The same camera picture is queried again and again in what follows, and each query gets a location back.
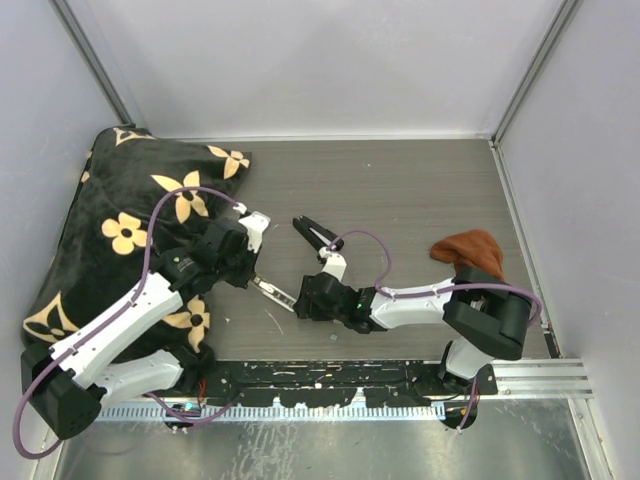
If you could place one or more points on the black stapler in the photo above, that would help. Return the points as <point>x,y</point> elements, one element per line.
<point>315,234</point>

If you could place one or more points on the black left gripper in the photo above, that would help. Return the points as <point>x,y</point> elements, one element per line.
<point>251,256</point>

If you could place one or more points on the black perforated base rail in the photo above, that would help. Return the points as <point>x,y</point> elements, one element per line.
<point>321,384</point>

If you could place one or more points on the orange brown cloth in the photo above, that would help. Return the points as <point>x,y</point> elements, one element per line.
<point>474,248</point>

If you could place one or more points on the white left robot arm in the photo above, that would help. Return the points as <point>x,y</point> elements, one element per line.
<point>71,382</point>

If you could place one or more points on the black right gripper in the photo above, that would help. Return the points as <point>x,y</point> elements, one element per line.
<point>306,307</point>

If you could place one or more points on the black floral cushion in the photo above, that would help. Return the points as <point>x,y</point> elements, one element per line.
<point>135,189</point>

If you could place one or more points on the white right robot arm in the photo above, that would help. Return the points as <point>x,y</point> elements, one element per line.
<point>490,316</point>

